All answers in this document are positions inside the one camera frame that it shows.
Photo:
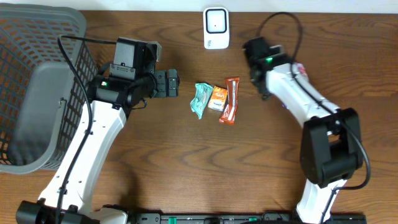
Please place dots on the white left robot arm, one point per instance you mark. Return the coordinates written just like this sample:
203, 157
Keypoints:
68, 197

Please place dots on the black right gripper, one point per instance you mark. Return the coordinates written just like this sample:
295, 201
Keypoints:
263, 91

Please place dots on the white barcode scanner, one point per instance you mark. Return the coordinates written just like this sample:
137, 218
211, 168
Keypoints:
216, 28

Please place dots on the teal snack packet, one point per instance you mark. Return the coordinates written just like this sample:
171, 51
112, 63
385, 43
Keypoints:
202, 96

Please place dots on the orange snack bar wrapper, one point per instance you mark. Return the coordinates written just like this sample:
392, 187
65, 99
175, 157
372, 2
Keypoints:
229, 113

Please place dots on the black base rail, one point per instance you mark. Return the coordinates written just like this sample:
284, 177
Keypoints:
267, 217

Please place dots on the pink purple floral pad pack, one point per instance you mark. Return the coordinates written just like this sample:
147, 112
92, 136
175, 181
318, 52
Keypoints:
301, 69

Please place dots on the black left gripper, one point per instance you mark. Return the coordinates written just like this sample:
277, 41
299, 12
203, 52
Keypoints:
163, 83

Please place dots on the grey plastic shopping basket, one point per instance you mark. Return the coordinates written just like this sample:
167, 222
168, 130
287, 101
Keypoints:
44, 64

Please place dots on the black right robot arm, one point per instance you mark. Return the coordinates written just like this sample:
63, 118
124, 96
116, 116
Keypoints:
330, 149

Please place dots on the small orange tissue pack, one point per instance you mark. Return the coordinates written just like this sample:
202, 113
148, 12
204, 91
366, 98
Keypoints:
218, 98

